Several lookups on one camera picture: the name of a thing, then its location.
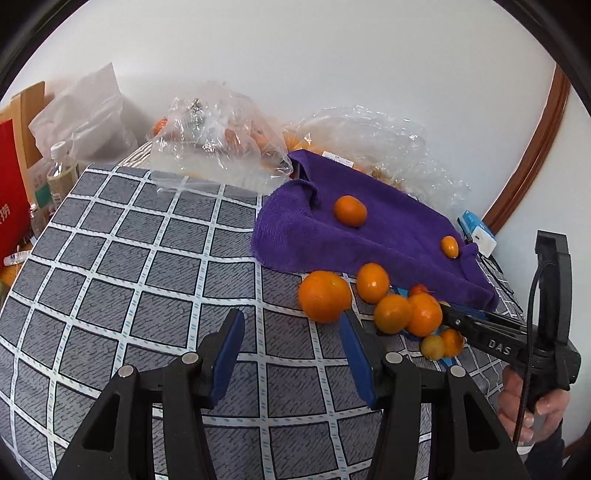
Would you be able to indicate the small yellow citrus fruit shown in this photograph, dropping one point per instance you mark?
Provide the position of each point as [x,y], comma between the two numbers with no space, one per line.
[432,347]

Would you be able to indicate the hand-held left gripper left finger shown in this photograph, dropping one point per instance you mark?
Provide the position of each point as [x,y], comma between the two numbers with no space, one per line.
[227,357]

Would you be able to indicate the red box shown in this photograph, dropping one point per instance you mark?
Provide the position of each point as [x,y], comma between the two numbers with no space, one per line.
[9,194]

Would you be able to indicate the large orange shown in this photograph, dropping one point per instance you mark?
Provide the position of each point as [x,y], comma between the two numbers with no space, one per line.
[324,295]

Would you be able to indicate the orange mandarin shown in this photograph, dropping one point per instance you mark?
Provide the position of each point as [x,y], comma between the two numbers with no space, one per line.
[425,316]
[453,344]
[350,211]
[392,314]
[372,282]

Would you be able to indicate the white green-label bottle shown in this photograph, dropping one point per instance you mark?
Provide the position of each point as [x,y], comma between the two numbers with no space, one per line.
[39,184]

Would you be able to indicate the purple towel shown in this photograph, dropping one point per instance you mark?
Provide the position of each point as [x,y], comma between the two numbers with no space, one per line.
[392,221]

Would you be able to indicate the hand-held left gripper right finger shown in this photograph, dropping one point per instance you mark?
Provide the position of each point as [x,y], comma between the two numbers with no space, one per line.
[358,360]

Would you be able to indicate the clear bag of mandarins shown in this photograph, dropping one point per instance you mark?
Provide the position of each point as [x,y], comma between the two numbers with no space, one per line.
[217,134]

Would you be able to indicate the cardboard box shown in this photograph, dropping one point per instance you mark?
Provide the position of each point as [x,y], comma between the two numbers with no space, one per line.
[27,106]

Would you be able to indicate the clear bag of brown fruit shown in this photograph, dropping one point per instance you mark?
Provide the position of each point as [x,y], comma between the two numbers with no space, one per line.
[415,152]

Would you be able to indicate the brown wooden door frame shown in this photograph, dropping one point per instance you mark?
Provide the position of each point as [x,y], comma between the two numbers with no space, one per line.
[531,152]

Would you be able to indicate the oval orange kumquat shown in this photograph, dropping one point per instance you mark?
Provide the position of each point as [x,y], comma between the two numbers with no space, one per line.
[449,246]

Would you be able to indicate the small red fruit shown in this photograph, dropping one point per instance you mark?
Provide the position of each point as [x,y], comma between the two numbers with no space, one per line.
[418,290]

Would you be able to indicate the blue white tissue packet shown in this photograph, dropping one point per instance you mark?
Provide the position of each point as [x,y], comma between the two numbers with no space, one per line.
[475,230]

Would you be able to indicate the grey checkered tablecloth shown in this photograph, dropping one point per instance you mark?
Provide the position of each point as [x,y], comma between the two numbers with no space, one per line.
[138,277]

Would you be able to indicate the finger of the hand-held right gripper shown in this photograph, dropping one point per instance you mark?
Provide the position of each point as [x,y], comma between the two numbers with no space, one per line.
[480,337]
[505,324]

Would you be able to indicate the person's right hand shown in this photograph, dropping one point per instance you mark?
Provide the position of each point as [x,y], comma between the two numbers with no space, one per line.
[510,401]

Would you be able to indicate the clear bag of oranges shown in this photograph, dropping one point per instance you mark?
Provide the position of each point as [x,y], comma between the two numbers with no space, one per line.
[300,138]

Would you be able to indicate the white plastic bag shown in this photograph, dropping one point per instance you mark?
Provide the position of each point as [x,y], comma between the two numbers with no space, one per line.
[87,120]

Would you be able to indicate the clear plastic bottle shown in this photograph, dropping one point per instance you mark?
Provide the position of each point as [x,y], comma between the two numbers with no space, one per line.
[59,173]

